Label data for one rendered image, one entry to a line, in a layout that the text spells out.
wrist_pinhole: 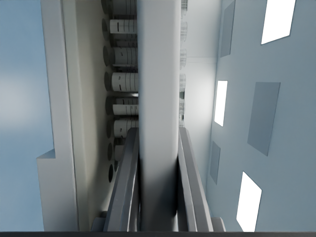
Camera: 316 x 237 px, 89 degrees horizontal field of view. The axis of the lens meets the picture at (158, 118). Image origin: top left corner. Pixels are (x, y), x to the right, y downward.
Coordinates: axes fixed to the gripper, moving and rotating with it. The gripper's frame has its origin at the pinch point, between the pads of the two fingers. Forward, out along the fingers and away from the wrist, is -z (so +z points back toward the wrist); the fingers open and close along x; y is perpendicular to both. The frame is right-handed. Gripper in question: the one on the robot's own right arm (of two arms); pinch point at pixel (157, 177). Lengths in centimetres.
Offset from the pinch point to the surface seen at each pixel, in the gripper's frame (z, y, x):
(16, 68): -116, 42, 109
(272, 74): -230, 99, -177
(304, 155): -118, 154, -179
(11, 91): -100, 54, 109
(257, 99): -235, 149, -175
